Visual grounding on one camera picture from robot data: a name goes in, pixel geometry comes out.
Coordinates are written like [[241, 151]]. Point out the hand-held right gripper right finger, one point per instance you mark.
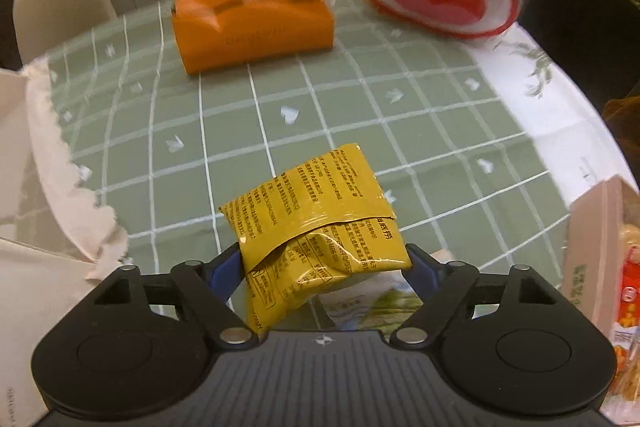
[[423, 275]]

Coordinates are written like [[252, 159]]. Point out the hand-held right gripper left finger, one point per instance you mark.
[[225, 272]]

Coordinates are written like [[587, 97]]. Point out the yellow snack packet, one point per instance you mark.
[[310, 217]]

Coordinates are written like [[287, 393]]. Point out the pink cardboard box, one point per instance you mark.
[[590, 247]]

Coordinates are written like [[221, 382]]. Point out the white green snack packet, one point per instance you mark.
[[370, 302]]

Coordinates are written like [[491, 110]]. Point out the green checked tablecloth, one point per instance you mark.
[[400, 132]]

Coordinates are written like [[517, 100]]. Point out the torn white paper wrapping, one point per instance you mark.
[[45, 187]]

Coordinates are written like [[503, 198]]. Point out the red white label snack packet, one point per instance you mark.
[[631, 297]]

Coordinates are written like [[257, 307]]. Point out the wrapped yellow bread snack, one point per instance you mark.
[[632, 239]]

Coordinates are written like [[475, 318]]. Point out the orange tissue box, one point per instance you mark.
[[250, 29]]

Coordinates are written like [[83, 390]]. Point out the brown fur coat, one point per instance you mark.
[[622, 119]]

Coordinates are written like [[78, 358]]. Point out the cream plastic chair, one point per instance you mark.
[[60, 2]]

